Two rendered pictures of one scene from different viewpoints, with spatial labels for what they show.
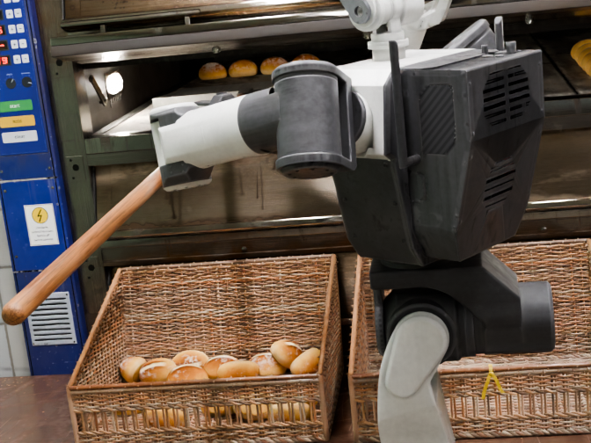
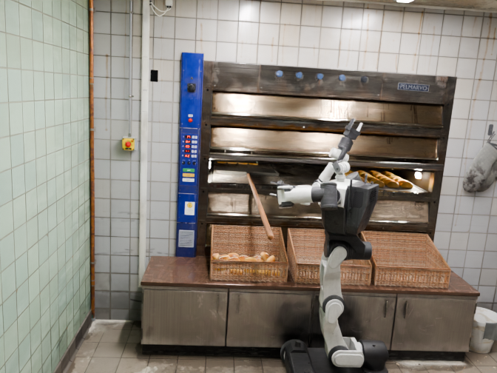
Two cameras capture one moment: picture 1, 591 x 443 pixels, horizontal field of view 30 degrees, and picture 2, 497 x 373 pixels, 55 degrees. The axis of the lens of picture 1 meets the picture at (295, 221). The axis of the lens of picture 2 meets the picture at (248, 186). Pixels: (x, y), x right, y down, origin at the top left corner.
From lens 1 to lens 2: 1.41 m
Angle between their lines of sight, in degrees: 13
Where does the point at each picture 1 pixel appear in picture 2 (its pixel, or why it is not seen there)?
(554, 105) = not seen: hidden behind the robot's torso
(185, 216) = (236, 211)
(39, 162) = (193, 188)
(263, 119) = (319, 195)
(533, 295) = (367, 245)
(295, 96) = (329, 190)
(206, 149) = (299, 199)
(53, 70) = (202, 160)
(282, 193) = (267, 207)
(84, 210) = (203, 205)
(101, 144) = (213, 185)
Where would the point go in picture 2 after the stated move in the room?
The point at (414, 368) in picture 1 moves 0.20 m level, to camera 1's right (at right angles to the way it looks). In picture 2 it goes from (337, 260) to (367, 260)
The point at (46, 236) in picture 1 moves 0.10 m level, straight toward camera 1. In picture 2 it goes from (190, 212) to (194, 215)
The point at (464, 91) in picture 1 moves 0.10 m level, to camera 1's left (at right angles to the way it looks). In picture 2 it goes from (367, 194) to (350, 194)
